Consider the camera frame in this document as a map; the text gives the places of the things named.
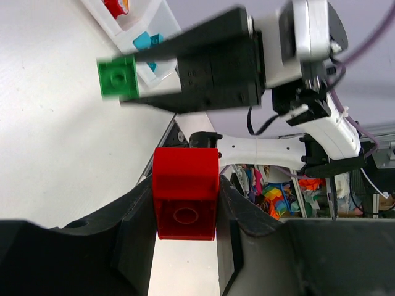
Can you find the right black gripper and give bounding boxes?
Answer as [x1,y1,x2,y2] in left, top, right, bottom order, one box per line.
[119,6,265,113]

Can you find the blue flower face lego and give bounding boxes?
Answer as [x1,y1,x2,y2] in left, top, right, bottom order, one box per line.
[133,31,151,51]

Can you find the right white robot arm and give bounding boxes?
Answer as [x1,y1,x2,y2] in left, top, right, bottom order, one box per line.
[120,1,367,178]

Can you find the clear plastic compartment tray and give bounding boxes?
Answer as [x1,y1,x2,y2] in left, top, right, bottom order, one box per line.
[78,0,183,89]

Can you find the red long lego brick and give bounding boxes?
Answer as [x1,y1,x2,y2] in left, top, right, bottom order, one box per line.
[152,147,219,241]

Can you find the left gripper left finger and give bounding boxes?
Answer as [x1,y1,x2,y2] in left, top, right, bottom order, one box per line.
[1,179,157,295]

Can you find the green square lego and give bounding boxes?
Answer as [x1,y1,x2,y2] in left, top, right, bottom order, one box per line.
[96,57,139,101]

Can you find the teal square lego brick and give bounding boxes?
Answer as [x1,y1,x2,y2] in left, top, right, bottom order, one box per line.
[149,33,164,47]

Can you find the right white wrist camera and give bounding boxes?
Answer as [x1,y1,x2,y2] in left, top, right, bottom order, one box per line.
[278,0,348,63]

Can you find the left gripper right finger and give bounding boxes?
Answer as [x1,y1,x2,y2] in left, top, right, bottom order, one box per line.
[217,176,394,295]

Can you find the red rounded lego brick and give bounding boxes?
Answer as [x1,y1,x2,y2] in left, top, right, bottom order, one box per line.
[103,0,129,19]

